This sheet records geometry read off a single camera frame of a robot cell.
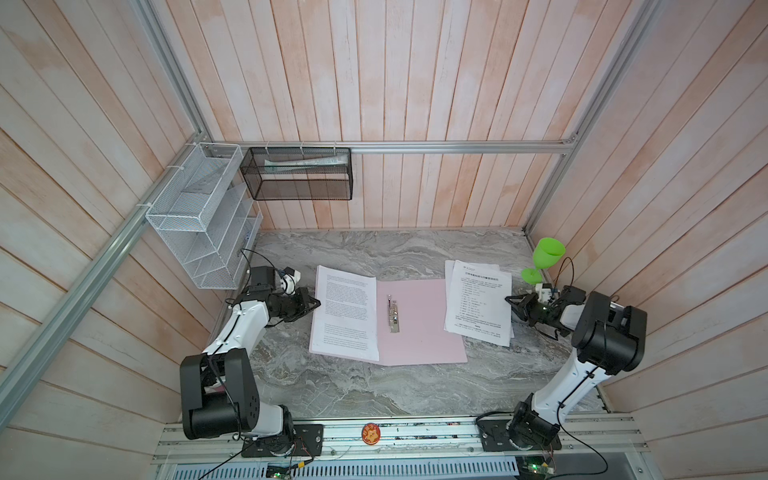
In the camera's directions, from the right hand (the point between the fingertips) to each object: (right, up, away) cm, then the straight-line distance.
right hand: (508, 298), depth 99 cm
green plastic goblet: (+10, +15, -5) cm, 19 cm away
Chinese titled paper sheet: (-11, -3, -1) cm, 11 cm away
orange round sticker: (-46, -31, -24) cm, 61 cm away
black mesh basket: (-72, +44, +5) cm, 85 cm away
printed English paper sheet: (-54, -5, -12) cm, 55 cm away
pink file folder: (-34, -8, -6) cm, 35 cm away
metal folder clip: (-39, -5, -4) cm, 40 cm away
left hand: (-61, -1, -13) cm, 63 cm away
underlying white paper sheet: (-18, +8, +8) cm, 22 cm away
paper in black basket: (-74, +42, -9) cm, 85 cm away
